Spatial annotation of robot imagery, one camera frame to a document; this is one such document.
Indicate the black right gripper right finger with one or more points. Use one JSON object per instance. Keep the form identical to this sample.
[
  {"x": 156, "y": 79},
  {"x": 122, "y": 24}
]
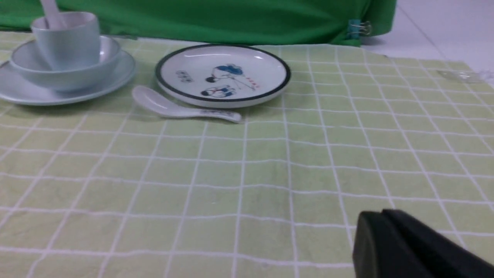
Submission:
[{"x": 441, "y": 256}]

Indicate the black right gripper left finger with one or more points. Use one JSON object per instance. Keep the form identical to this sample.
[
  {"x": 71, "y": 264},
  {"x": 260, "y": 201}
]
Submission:
[{"x": 381, "y": 252}]

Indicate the light blue cup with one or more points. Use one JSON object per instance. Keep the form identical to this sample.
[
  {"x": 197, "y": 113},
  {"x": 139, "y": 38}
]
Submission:
[{"x": 75, "y": 46}]

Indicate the blue binder clip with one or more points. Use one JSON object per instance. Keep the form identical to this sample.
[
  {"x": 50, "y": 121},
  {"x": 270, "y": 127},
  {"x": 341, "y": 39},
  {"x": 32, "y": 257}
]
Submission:
[{"x": 356, "y": 28}]

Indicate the green backdrop cloth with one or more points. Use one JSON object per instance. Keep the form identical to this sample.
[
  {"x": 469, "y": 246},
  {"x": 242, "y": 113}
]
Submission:
[{"x": 247, "y": 22}]

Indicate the white plate with black rim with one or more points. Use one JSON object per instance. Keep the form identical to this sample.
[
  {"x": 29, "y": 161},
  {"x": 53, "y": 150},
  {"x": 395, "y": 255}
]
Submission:
[{"x": 222, "y": 76}]

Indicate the white ceramic spoon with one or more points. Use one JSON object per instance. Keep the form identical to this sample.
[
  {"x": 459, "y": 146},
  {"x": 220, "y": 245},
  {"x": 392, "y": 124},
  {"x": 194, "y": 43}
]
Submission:
[{"x": 153, "y": 101}]

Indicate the light blue spoon in cup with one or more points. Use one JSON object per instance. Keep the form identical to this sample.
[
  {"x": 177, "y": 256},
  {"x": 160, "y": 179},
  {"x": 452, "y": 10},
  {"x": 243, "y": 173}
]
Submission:
[{"x": 53, "y": 17}]

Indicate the light blue plate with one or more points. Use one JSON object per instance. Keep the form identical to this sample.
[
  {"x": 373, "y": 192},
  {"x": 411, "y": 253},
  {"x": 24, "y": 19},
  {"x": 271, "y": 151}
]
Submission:
[{"x": 15, "y": 89}]

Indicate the light blue bowl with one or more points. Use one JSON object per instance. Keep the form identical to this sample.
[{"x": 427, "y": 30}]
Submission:
[{"x": 28, "y": 62}]

